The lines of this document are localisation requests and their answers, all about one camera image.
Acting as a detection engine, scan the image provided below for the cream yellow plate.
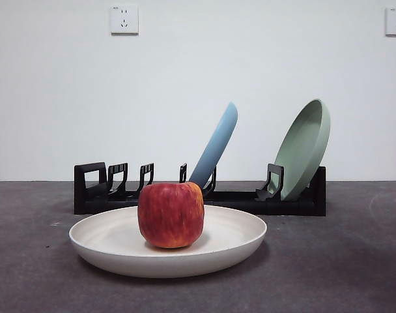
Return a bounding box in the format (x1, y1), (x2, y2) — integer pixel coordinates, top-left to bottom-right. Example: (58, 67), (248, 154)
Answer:
(68, 204), (268, 279)

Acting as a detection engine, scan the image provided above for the red apple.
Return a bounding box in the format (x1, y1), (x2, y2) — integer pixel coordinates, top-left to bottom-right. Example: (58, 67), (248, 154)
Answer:
(137, 181), (205, 250)

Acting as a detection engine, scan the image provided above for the blue plate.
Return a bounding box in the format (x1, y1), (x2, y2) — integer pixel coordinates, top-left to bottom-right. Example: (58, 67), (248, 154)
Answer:
(188, 101), (238, 190)

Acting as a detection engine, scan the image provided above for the green plate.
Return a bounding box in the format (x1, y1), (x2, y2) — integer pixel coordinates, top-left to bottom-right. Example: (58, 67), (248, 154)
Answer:
(273, 98), (332, 201)

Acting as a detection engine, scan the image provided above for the black plate rack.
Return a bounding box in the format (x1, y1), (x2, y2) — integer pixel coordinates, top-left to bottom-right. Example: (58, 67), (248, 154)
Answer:
(73, 162), (327, 217)

